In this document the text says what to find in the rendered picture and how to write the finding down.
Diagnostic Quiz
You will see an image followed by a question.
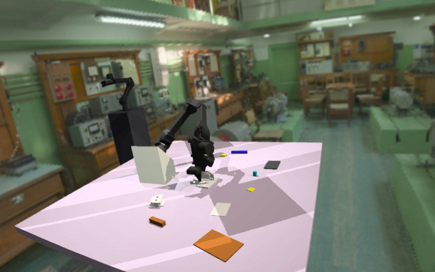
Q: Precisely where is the brown flat rectangular plate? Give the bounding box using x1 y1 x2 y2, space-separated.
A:
193 229 244 262

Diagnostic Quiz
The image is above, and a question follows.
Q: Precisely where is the brown rectangular block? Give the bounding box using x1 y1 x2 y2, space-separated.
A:
149 216 166 227

